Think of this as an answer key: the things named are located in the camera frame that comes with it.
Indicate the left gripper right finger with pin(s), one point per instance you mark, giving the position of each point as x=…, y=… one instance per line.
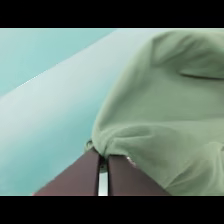
x=130, y=181

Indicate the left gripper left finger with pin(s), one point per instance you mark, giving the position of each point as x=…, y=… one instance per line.
x=78, y=180

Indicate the pale green shirt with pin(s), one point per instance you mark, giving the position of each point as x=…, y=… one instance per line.
x=166, y=113

